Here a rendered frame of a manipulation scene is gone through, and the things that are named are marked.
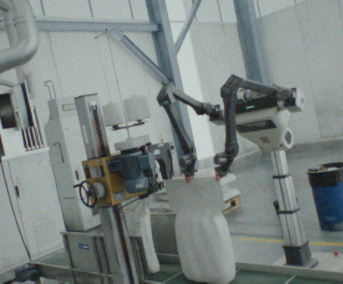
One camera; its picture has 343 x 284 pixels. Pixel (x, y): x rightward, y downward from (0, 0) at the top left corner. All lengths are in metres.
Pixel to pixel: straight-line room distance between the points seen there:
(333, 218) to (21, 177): 3.58
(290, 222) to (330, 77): 8.01
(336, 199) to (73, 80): 4.82
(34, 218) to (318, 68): 7.75
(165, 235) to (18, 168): 2.45
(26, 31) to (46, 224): 2.33
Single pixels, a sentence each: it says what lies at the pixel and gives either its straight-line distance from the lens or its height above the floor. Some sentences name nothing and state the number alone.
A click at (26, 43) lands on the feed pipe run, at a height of 2.67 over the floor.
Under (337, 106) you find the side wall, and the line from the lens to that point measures 10.97.
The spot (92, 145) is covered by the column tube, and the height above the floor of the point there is 1.43.
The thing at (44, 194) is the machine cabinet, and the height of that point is 0.89.
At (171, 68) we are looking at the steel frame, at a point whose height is 2.50.
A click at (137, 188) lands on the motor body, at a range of 2.72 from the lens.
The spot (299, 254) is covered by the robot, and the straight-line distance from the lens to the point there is 3.26.
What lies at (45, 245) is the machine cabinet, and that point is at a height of 0.29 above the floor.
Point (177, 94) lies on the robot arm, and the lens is 2.83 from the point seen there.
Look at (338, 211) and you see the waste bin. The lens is 4.84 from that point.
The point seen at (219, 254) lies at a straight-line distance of 2.87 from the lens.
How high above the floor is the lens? 1.49
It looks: 3 degrees down
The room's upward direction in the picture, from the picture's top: 12 degrees counter-clockwise
